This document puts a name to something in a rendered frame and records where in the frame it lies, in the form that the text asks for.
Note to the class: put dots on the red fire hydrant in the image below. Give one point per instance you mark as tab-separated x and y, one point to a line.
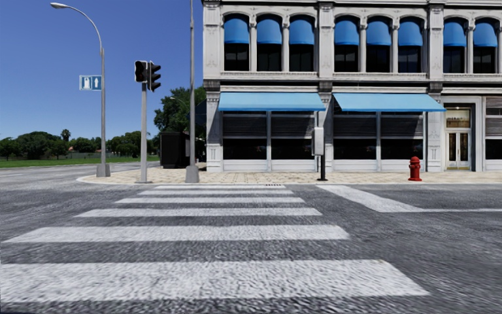
414	169

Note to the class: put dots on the pale stone building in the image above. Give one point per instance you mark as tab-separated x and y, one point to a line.
392	84

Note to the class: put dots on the grey street lamp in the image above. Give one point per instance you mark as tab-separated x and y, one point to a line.
103	117

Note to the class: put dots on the tree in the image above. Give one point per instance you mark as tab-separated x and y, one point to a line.
176	110

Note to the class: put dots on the grey pole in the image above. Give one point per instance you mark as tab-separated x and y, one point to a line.
192	117

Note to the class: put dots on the dark box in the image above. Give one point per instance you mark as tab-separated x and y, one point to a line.
172	150

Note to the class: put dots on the white box on a post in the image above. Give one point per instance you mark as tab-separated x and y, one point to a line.
318	141

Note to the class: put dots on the trees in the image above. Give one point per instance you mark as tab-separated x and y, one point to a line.
39	145

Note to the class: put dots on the traffic light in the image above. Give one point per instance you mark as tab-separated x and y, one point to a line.
144	117

